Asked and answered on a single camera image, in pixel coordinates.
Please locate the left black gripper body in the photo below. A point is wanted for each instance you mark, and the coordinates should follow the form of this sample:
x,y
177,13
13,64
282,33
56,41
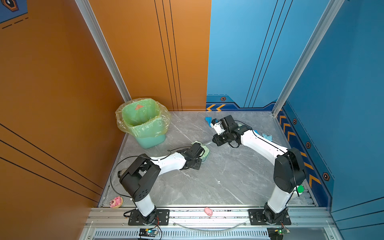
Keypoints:
x,y
196,163

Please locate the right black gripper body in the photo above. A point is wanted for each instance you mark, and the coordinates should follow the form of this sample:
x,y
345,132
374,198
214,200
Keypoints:
x,y
220,139

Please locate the grey-blue plastic dustpan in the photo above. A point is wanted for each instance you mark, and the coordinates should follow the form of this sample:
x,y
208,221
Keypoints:
x,y
205,153

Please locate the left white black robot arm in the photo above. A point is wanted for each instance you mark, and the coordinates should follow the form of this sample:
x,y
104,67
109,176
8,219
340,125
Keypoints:
x,y
139,178

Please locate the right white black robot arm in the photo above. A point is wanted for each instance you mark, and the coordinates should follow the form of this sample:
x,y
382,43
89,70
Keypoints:
x,y
289,167

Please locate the large light green paper scrap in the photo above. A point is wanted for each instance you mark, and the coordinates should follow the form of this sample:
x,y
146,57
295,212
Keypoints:
x,y
204,150

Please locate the blue paper scrap far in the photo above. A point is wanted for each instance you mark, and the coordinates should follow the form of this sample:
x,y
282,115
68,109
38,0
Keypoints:
x,y
209,120

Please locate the light blue paper scrap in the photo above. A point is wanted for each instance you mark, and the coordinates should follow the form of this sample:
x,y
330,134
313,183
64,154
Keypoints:
x,y
268,137

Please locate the clear yellow bin liner bag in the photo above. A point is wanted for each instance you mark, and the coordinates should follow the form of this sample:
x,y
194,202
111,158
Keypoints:
x,y
142,117

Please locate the green plastic trash bin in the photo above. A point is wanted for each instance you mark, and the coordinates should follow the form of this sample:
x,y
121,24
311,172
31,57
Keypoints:
x,y
144,126

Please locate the white bottle green cap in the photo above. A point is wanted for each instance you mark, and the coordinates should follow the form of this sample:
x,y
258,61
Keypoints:
x,y
300,189

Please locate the left green circuit board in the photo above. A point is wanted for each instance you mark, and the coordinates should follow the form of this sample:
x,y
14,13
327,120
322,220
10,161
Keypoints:
x,y
149,234

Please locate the green circuit board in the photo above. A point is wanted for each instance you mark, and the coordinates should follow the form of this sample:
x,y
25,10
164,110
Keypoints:
x,y
278,234
149,234

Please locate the pink doughnut toy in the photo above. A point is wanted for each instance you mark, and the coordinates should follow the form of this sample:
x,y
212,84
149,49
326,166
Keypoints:
x,y
117,202

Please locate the right green circuit board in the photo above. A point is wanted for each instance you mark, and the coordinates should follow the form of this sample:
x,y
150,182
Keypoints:
x,y
278,234

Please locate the pink toy on rail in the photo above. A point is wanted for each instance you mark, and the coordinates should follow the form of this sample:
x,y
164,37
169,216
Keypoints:
x,y
208,211

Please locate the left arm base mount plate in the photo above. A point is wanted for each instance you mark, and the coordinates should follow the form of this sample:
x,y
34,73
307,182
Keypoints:
x,y
159,217

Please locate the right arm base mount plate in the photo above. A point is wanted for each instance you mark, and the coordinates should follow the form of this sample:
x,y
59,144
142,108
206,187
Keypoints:
x,y
268,217

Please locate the aluminium front rail frame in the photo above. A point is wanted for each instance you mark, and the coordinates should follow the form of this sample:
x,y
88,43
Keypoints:
x,y
227,223

